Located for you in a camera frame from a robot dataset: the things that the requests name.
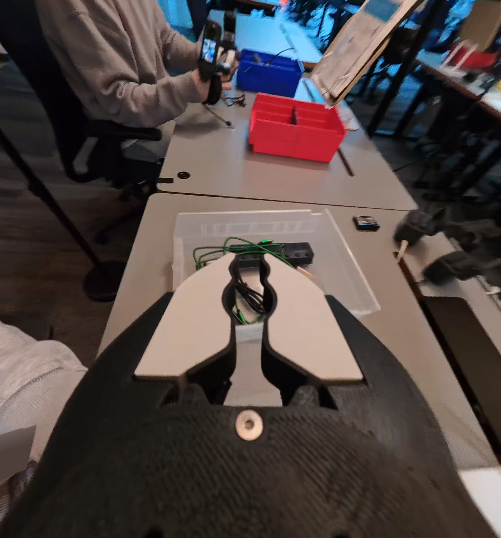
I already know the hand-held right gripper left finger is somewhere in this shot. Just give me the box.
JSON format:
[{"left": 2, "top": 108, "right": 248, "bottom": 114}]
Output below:
[{"left": 134, "top": 252, "right": 238, "bottom": 381}]

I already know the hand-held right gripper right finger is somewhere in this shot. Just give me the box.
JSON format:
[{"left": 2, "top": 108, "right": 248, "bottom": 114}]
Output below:
[{"left": 260, "top": 253, "right": 365, "bottom": 384}]

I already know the clear plastic bin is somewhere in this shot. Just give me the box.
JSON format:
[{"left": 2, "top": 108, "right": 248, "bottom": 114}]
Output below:
[{"left": 173, "top": 209, "right": 381, "bottom": 319}]

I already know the grey desk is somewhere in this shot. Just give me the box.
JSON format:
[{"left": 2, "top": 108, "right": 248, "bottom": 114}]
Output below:
[
  {"left": 158, "top": 78, "right": 418, "bottom": 212},
  {"left": 97, "top": 193, "right": 501, "bottom": 471}
]

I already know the black USB hub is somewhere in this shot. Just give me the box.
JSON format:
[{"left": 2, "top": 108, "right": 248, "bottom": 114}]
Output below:
[{"left": 229, "top": 242, "right": 315, "bottom": 270}]

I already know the black power adapter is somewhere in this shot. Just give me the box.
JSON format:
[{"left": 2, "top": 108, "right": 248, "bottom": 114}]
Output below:
[
  {"left": 393, "top": 209, "right": 446, "bottom": 258},
  {"left": 422, "top": 251, "right": 484, "bottom": 287}
]

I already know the red plastic bin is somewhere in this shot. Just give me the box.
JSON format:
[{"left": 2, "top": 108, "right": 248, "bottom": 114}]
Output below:
[{"left": 247, "top": 92, "right": 349, "bottom": 164}]

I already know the black office chair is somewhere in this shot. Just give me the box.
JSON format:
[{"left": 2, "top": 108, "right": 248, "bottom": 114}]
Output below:
[{"left": 0, "top": 0, "right": 164, "bottom": 187}]

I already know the black metal pole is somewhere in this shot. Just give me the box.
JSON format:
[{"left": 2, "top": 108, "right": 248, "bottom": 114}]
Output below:
[{"left": 366, "top": 0, "right": 449, "bottom": 137}]

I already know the blue plastic bin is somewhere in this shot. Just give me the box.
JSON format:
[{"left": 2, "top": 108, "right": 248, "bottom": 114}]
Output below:
[{"left": 236, "top": 48, "right": 304, "bottom": 98}]

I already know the wooden display board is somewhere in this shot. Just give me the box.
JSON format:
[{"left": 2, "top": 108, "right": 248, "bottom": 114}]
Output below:
[{"left": 310, "top": 0, "right": 428, "bottom": 106}]

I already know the green braided cable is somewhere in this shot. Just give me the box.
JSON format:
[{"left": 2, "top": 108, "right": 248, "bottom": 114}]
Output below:
[{"left": 192, "top": 236, "right": 315, "bottom": 325}]

